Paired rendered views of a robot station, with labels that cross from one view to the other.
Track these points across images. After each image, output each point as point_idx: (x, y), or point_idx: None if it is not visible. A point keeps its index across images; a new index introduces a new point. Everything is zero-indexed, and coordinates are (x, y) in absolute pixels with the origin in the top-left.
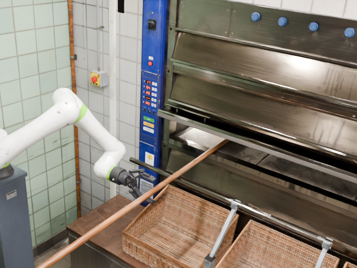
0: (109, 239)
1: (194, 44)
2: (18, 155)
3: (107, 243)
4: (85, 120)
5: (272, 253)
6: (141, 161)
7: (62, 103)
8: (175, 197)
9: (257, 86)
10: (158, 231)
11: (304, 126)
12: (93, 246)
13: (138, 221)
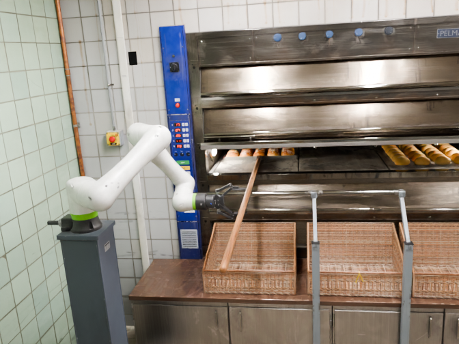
0: (183, 289)
1: (220, 76)
2: (123, 189)
3: (184, 293)
4: (162, 152)
5: None
6: (205, 192)
7: (157, 127)
8: None
9: (290, 96)
10: None
11: (339, 119)
12: (169, 302)
13: (207, 259)
